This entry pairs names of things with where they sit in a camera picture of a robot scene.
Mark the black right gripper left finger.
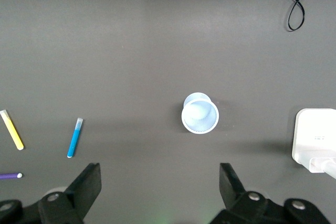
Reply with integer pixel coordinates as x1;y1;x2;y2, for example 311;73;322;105
0;163;102;224

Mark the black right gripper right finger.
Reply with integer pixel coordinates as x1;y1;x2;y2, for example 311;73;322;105
209;163;331;224

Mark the blue marker with clear cap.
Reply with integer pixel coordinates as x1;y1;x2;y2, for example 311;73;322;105
67;118;84;159

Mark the purple marker with clear cap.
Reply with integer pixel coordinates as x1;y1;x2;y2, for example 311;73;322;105
0;172;23;180

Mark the translucent blue plastic cup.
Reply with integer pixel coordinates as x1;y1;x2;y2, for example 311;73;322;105
181;92;220;135

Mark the yellow marker with clear cap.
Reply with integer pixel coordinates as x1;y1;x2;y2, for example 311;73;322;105
0;109;25;151

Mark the white power adapter block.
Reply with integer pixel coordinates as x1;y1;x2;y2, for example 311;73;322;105
291;108;336;174

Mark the white plug with cable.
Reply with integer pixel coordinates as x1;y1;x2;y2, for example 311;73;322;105
309;155;336;180

